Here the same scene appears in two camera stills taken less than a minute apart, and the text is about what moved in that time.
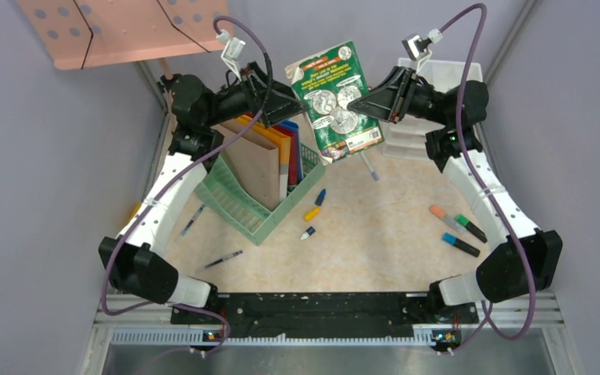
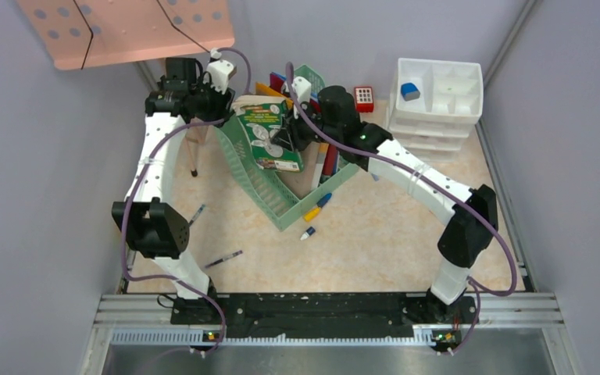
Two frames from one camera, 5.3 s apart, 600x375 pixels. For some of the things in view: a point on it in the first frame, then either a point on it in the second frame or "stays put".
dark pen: (238, 252) stays put
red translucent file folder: (292, 133) -> (276, 83)
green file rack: (251, 221) -> (264, 184)
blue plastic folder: (295, 126) -> (316, 95)
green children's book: (327, 82) -> (260, 123)
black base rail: (380, 314) stays put
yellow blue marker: (312, 214) stays put
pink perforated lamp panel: (79, 34) stays put
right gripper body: (408, 98) -> (298, 132)
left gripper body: (245, 97) -> (212, 105)
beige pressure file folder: (255, 162) -> (302, 182)
